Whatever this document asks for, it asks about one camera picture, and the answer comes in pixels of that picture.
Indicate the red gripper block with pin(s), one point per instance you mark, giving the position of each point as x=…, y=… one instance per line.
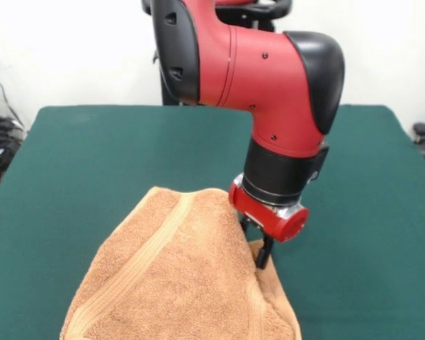
x=265, y=221

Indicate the orange terry towel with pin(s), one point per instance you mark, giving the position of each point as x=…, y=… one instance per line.
x=180, y=276

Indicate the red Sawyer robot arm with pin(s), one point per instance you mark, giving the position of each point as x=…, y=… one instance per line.
x=269, y=78

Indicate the dark green table cloth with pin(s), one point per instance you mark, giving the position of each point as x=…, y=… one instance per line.
x=74, y=159

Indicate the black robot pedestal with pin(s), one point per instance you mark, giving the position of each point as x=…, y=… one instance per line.
x=265, y=14

